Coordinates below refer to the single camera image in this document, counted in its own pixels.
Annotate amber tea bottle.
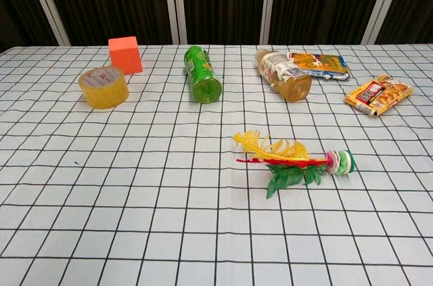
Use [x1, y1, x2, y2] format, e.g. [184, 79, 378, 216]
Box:
[254, 48, 312, 103]

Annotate yellow packing tape roll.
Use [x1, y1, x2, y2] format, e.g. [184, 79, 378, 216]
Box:
[78, 66, 130, 110]

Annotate blue yellow snack packet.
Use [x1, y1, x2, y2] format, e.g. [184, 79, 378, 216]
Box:
[287, 50, 351, 81]

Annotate white partition frame post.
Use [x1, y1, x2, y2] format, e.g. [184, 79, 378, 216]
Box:
[261, 0, 283, 45]
[363, 0, 409, 45]
[22, 0, 72, 47]
[161, 0, 189, 45]

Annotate orange foam cube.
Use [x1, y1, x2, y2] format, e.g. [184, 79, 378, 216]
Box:
[108, 36, 143, 75]

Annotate colourful feather shuttlecock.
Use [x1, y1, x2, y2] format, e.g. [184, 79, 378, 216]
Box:
[232, 130, 356, 200]

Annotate white black grid tablecloth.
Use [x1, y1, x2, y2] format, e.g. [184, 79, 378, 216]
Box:
[0, 42, 433, 286]

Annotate orange yellow snack packet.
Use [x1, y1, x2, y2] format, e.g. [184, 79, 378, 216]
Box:
[344, 74, 415, 118]

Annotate green plastic bottle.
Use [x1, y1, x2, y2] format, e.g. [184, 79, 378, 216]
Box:
[183, 45, 223, 105]

